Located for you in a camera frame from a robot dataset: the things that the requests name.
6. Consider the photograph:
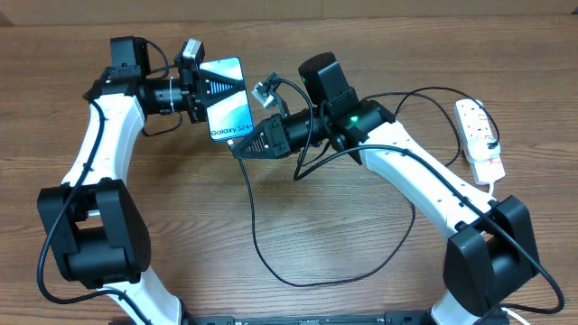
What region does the white power strip cord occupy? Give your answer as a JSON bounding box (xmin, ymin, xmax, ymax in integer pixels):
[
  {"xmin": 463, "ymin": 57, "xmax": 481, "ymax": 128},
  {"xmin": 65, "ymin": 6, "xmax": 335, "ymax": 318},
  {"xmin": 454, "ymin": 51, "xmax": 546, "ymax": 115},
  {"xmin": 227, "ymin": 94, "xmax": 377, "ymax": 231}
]
[{"xmin": 487, "ymin": 181, "xmax": 533, "ymax": 325}]

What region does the Samsung Galaxy smartphone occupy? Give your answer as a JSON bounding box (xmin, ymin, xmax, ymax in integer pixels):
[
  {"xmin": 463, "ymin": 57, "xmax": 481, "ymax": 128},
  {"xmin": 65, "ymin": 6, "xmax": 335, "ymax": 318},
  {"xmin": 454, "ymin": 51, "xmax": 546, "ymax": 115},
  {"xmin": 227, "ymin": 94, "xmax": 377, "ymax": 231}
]
[{"xmin": 200, "ymin": 57, "xmax": 254, "ymax": 142}]

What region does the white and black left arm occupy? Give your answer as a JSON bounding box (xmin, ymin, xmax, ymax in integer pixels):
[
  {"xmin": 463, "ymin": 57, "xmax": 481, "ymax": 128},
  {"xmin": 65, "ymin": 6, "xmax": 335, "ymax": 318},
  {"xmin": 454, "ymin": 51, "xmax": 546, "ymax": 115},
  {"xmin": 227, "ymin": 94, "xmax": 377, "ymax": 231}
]
[{"xmin": 37, "ymin": 36, "xmax": 252, "ymax": 324}]

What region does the black USB charging cable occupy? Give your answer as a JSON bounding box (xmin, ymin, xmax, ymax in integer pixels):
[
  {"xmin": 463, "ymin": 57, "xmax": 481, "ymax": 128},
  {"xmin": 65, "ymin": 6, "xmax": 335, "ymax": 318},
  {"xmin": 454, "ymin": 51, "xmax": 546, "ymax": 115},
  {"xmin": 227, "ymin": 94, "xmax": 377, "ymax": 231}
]
[{"xmin": 227, "ymin": 86, "xmax": 501, "ymax": 289}]

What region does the white power strip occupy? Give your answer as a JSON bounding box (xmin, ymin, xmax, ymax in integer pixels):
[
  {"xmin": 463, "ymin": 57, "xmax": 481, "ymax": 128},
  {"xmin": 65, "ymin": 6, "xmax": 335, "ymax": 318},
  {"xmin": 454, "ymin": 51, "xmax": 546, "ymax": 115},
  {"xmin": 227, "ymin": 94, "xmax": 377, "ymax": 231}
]
[{"xmin": 453, "ymin": 99, "xmax": 505, "ymax": 185}]

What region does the white charger plug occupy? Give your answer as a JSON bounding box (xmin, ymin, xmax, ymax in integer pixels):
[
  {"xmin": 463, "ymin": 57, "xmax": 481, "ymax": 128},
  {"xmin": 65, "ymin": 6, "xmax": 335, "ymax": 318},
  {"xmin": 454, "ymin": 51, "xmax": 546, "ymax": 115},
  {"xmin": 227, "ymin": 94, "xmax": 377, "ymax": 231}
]
[{"xmin": 464, "ymin": 137, "xmax": 501, "ymax": 163}]

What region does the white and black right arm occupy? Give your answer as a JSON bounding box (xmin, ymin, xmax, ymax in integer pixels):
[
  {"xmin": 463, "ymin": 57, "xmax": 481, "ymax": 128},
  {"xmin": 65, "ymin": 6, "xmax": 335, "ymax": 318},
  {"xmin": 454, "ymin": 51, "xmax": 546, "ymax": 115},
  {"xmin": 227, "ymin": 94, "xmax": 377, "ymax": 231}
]
[{"xmin": 233, "ymin": 52, "xmax": 540, "ymax": 324}]

